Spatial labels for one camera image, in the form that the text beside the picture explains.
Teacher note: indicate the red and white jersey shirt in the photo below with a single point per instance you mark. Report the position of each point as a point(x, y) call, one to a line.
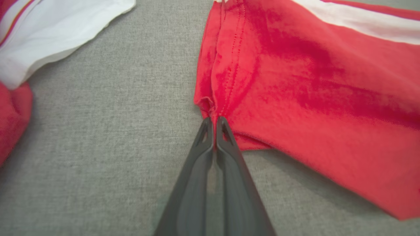
point(295, 82)

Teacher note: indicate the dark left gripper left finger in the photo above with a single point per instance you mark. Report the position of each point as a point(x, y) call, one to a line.
point(190, 196)

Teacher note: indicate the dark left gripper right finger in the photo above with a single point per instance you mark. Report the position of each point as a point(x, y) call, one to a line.
point(239, 196)

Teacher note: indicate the grey fabric sofa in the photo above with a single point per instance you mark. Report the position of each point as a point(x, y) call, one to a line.
point(98, 131)

